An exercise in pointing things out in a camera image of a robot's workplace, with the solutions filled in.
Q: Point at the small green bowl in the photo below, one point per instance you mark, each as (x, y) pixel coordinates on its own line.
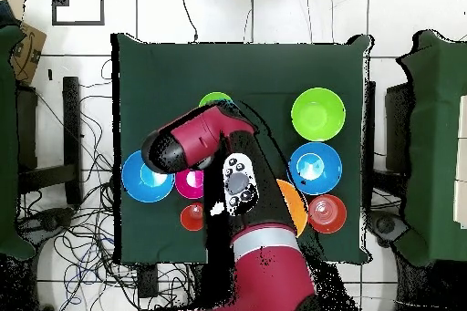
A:
(215, 98)

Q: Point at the large yellow bowl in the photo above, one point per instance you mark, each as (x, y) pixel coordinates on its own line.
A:
(297, 205)

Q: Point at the large blue bowl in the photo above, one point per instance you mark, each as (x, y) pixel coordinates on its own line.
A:
(317, 150)
(133, 183)

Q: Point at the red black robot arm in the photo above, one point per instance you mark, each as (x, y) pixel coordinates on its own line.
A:
(270, 274)

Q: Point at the small pink bowl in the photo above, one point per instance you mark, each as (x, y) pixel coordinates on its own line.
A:
(188, 188)

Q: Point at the orange cup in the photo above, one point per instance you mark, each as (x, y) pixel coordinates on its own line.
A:
(189, 219)

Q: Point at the large green bowl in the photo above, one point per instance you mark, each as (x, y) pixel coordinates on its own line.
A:
(317, 114)

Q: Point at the dark green table cloth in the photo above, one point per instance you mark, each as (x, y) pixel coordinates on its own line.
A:
(164, 70)

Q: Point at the orange bowl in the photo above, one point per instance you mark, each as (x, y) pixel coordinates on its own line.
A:
(327, 216)

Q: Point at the black power strip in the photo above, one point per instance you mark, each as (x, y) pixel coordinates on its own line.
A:
(147, 283)

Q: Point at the black floor stand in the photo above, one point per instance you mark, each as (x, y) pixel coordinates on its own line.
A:
(397, 125)
(72, 125)

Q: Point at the grey base leg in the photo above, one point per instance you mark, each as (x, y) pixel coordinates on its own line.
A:
(390, 227)

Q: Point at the black chair base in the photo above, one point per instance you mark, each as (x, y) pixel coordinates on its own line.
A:
(43, 221)

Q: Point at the green cloth covered table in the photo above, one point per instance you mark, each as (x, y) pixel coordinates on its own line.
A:
(437, 106)
(7, 143)

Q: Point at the cardboard box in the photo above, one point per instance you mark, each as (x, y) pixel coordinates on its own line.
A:
(29, 52)

